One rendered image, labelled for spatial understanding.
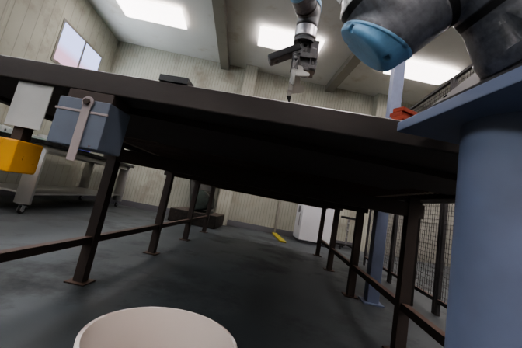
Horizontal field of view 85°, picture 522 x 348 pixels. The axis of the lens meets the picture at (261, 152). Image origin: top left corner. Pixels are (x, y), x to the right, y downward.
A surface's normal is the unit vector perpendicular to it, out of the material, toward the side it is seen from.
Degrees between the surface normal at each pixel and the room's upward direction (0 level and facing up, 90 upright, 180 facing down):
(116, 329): 87
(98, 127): 90
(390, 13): 103
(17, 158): 90
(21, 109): 90
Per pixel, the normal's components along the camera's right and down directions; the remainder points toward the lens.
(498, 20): -0.79, 0.12
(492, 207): -0.88, -0.24
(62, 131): -0.05, -0.18
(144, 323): 0.54, -0.10
